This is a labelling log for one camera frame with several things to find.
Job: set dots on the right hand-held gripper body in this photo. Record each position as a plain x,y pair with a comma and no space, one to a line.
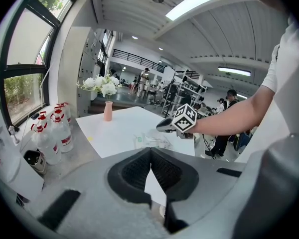
185,119

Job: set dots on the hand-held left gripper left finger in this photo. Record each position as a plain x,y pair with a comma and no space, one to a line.
94,183

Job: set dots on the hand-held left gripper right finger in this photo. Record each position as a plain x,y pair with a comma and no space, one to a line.
209,183

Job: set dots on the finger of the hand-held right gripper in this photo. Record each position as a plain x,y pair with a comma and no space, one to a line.
165,127

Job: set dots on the white wet wipe pack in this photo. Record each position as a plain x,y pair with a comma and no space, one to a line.
152,141

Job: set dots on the person's right forearm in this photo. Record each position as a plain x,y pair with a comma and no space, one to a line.
226,118

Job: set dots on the metal shelf rack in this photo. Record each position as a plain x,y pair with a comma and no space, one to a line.
179,93

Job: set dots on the white square table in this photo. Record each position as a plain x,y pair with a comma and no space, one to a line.
119,131

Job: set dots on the pink vase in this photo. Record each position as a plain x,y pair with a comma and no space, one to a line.
108,112

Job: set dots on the small bin with black bag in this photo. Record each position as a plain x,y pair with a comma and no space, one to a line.
36,162

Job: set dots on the long ceiling light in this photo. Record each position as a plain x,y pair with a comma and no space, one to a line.
196,2
234,71

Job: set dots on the white flower bouquet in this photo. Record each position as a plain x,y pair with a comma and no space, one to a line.
107,86

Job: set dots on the black balcony railing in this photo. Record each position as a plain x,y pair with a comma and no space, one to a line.
137,58

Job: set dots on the black standing fan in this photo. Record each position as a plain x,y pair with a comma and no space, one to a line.
116,70

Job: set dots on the large white cardboard box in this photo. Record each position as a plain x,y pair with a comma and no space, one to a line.
7,155

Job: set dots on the small white bottle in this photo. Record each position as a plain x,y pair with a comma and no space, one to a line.
14,136

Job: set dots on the person's white t-shirt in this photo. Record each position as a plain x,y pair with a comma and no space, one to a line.
289,71

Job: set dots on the black framed window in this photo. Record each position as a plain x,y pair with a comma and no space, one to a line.
25,68

